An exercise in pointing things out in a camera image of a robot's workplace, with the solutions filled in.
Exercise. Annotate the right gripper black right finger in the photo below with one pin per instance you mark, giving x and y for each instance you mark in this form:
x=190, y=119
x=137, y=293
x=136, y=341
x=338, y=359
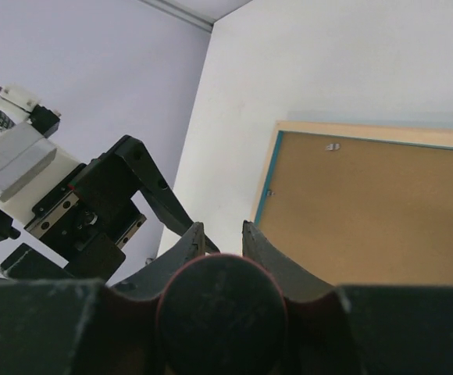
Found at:
x=352, y=328

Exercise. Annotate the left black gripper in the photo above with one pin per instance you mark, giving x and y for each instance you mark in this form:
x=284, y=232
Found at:
x=84, y=212

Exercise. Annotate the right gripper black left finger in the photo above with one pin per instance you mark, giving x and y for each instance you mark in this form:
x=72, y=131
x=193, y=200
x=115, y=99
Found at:
x=84, y=327

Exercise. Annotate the blue wooden picture frame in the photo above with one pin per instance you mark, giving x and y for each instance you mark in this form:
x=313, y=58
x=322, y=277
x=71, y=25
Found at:
x=361, y=204

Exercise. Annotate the red handled screwdriver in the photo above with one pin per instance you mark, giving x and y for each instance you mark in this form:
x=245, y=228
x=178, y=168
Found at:
x=222, y=314

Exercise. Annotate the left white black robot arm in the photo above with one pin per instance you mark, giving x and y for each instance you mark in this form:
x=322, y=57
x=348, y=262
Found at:
x=18, y=105

